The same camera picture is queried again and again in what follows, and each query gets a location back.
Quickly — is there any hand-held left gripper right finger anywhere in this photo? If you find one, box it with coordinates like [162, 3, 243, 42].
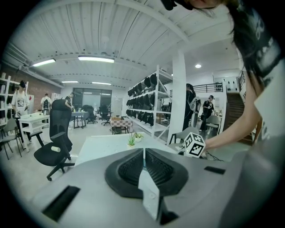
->
[144, 148, 189, 225]

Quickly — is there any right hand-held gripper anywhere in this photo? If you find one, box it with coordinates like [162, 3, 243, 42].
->
[177, 132, 206, 159]

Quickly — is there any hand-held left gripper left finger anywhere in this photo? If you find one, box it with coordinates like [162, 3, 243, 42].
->
[104, 148, 144, 200]

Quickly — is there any person's right forearm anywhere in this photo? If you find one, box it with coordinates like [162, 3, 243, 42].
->
[204, 106, 261, 152]

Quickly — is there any grey chair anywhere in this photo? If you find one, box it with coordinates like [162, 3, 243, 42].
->
[169, 126, 200, 146]
[205, 114, 223, 134]
[0, 118, 23, 160]

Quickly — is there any white work table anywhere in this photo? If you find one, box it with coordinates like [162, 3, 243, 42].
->
[74, 132, 179, 167]

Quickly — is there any spiky green potted plant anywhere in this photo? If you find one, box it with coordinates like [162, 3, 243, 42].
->
[126, 132, 137, 151]

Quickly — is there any white pillar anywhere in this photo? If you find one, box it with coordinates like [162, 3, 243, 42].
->
[166, 49, 187, 146]

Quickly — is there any checkered cloth table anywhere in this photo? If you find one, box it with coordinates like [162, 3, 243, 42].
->
[110, 118, 134, 135]

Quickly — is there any brown wooden staircase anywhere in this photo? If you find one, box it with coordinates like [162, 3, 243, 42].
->
[222, 92, 255, 146]

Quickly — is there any black railing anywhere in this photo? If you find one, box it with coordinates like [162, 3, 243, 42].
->
[170, 82, 228, 94]

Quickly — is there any black swivel chair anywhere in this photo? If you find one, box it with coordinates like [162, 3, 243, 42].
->
[98, 104, 112, 126]
[81, 104, 98, 125]

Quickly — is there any white rack of black bags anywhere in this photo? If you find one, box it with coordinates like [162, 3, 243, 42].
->
[125, 64, 175, 146]

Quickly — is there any blue cloth table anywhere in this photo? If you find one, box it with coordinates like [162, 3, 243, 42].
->
[70, 110, 90, 130]

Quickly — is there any black mesh office chair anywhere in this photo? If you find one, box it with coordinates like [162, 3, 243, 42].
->
[33, 98, 77, 182]

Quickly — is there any dark glass window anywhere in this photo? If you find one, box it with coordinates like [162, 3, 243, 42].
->
[73, 87, 112, 112]

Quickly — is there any white side table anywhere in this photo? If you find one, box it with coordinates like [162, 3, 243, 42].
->
[17, 112, 51, 152]

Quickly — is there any person's black white shirt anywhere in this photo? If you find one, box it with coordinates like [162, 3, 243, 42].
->
[231, 0, 285, 147]

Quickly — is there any black cable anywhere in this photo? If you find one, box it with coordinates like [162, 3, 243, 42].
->
[204, 151, 224, 162]

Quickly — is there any white wall shelving unit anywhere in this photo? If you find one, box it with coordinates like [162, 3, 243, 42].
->
[0, 75, 21, 128]

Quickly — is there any black head-worn camera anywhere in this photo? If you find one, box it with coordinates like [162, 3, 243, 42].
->
[160, 0, 178, 11]

